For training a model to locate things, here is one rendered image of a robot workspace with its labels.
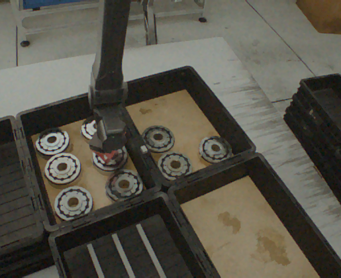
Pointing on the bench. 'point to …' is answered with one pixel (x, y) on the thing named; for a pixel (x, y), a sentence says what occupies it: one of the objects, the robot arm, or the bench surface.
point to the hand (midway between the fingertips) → (109, 152)
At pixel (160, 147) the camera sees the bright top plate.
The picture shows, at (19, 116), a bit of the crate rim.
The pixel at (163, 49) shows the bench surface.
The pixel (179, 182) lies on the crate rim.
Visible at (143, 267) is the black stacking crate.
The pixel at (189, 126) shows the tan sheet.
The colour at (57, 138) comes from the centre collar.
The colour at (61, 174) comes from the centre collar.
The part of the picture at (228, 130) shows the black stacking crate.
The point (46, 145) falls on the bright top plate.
